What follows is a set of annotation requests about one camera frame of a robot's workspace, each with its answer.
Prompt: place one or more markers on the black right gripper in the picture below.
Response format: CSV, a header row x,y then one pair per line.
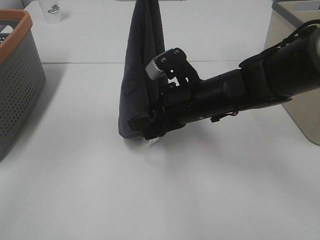
x,y
175,107

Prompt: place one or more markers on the dark grey towel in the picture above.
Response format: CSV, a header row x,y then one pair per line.
x,y
145,42

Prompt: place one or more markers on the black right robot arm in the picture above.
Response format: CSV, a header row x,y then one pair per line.
x,y
272,77

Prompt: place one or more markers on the grey basket with orange rim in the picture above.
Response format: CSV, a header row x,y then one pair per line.
x,y
22,76

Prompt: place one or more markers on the white paper cup green logo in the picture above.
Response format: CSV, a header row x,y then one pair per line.
x,y
51,10

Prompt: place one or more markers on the beige bin with grey rim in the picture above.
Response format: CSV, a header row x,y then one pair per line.
x,y
288,15

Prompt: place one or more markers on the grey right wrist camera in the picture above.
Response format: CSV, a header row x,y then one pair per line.
x,y
159,66

